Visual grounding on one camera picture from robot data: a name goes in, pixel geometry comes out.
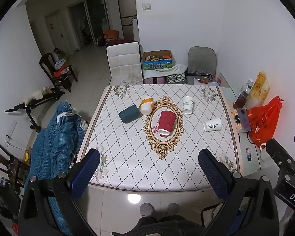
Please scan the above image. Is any dark wooden chair left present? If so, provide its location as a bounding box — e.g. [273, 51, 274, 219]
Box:
[0, 144, 30, 195]

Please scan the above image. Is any black tripod stand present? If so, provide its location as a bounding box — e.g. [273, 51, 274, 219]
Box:
[5, 87, 65, 133]

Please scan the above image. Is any yellow snack bag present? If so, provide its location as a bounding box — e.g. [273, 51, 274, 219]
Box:
[246, 71, 271, 109]

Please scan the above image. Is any white light switch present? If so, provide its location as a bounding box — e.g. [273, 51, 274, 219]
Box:
[142, 3, 151, 11]

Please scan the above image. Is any teal cylindrical cup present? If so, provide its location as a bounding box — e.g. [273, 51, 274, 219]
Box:
[119, 104, 141, 124]

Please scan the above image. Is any cardboard box with items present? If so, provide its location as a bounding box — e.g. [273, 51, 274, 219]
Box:
[142, 50, 172, 70]

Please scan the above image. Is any white paper cup upright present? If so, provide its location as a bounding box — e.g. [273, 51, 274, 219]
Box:
[182, 96, 194, 115]

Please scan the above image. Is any white paper cup with print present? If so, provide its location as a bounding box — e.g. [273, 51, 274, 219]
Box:
[203, 118, 222, 132]

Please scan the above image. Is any smartphone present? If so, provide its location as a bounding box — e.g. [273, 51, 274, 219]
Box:
[237, 109, 251, 132]

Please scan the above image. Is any white padded chair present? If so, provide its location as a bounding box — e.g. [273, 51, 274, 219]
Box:
[106, 41, 143, 86]

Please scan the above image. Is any orange plastic bag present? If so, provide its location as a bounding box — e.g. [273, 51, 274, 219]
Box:
[247, 96, 284, 147]

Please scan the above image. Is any grey chair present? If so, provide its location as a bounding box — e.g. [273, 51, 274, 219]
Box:
[185, 46, 217, 84]

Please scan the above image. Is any black wooden chair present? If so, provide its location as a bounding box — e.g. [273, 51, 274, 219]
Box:
[39, 53, 78, 93]

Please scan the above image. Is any floral diamond pattern tablecloth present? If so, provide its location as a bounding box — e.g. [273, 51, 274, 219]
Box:
[79, 84, 239, 192]

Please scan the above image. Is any brown glass bottle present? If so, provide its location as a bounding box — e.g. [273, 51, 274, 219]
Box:
[233, 91, 248, 109]

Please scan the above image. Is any blue quilted jacket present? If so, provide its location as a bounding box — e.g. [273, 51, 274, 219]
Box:
[19, 102, 95, 235]

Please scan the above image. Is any red paper cup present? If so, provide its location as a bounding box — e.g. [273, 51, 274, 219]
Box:
[158, 110, 176, 136]

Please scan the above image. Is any dark printed lighter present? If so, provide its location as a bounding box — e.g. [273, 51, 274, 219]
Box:
[246, 147, 252, 162]

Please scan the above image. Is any orange and white cup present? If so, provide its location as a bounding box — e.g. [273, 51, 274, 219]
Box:
[139, 97, 154, 116]

